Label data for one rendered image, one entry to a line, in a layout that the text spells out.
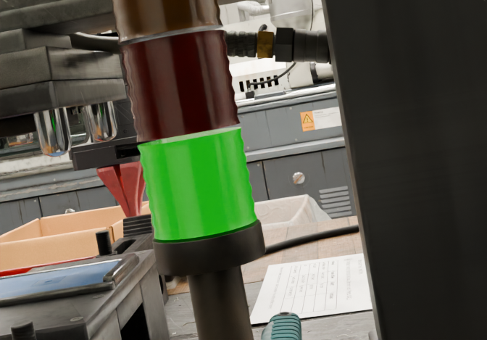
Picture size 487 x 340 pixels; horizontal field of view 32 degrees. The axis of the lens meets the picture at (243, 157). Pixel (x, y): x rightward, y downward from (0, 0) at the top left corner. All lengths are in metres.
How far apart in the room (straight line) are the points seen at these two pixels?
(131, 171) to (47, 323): 0.42
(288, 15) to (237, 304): 4.98
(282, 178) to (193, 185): 4.77
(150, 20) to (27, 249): 2.67
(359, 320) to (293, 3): 4.63
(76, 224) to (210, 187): 3.17
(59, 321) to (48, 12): 0.18
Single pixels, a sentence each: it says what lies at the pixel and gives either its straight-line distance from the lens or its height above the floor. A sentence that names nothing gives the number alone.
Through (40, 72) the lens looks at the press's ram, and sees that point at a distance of 0.50.
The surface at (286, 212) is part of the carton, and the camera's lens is 3.31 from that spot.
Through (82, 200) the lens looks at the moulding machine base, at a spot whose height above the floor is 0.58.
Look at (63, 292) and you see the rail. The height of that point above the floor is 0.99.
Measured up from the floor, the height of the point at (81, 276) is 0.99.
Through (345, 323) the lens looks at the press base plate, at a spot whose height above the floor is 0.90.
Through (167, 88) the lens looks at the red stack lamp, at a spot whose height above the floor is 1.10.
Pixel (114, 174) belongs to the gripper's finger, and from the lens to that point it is 0.91.
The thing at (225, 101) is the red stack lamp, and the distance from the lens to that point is 0.29.
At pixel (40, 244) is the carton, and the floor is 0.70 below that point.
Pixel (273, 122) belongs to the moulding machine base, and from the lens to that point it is 5.03.
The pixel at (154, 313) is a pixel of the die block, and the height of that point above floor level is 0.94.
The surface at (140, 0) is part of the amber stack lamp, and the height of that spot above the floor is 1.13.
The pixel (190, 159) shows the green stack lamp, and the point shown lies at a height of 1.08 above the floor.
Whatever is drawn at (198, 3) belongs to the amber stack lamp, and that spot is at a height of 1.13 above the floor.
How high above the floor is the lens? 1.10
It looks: 5 degrees down
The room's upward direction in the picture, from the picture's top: 10 degrees counter-clockwise
